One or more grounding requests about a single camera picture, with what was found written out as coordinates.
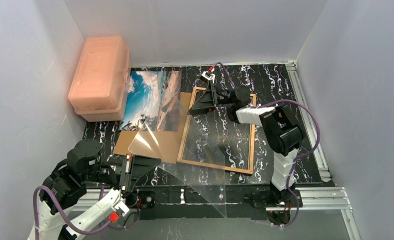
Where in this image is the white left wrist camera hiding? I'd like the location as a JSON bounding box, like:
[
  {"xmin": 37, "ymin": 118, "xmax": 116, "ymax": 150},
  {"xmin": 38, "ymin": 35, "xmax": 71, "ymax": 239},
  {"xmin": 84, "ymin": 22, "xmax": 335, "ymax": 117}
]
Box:
[{"xmin": 108, "ymin": 198, "xmax": 131, "ymax": 225}]

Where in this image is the wooden picture frame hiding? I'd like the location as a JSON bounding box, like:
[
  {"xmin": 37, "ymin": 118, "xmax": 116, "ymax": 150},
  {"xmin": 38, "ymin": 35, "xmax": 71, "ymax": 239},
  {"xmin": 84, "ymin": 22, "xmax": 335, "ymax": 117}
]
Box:
[{"xmin": 176, "ymin": 86, "xmax": 258, "ymax": 176}]

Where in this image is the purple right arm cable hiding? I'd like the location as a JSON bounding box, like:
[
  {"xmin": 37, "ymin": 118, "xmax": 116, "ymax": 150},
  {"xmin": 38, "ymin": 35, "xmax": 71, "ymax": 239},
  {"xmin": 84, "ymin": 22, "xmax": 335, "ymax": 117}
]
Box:
[{"xmin": 213, "ymin": 62, "xmax": 321, "ymax": 227}]

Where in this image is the clear acrylic sheet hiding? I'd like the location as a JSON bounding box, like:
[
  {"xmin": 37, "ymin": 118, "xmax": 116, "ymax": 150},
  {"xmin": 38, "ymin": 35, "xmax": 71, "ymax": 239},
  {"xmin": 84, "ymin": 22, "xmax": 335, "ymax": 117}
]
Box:
[{"xmin": 128, "ymin": 93, "xmax": 227, "ymax": 218}]

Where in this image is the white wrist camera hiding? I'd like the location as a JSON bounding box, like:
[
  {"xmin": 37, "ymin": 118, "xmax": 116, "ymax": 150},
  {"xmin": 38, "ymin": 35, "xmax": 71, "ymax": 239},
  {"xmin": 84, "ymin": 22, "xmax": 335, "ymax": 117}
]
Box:
[
  {"xmin": 108, "ymin": 198, "xmax": 131, "ymax": 225},
  {"xmin": 199, "ymin": 66, "xmax": 215, "ymax": 83}
]

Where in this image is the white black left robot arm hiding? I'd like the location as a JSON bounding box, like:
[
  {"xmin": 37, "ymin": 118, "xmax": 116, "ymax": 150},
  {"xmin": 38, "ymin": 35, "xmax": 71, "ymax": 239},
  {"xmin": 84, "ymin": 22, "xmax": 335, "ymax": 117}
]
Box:
[{"xmin": 28, "ymin": 139, "xmax": 155, "ymax": 240}]

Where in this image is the brown fibreboard backing board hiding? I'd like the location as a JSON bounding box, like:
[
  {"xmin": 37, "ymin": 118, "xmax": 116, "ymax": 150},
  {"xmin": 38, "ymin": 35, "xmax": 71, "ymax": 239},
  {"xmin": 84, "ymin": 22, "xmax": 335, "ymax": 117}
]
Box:
[{"xmin": 114, "ymin": 92, "xmax": 192, "ymax": 164}]

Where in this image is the beach landscape photo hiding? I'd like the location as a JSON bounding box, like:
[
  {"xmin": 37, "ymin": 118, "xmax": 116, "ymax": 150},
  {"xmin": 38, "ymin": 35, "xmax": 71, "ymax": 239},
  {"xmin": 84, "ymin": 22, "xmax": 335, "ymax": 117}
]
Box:
[{"xmin": 119, "ymin": 70, "xmax": 182, "ymax": 132}]

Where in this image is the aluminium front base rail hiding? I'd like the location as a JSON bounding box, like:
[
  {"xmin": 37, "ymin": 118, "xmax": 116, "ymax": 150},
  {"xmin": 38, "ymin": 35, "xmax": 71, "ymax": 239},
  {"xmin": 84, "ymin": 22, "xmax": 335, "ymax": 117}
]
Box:
[{"xmin": 47, "ymin": 186, "xmax": 361, "ymax": 240}]

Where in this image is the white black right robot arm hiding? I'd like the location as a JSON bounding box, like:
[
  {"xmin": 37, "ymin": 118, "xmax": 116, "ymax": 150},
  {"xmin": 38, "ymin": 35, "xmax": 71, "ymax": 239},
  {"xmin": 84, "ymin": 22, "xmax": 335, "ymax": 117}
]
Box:
[{"xmin": 189, "ymin": 82, "xmax": 306, "ymax": 193}]

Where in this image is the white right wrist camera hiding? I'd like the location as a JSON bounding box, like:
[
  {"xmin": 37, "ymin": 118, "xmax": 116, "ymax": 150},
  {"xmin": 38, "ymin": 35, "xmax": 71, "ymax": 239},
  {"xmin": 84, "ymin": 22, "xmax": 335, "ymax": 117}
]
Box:
[{"xmin": 199, "ymin": 66, "xmax": 215, "ymax": 83}]

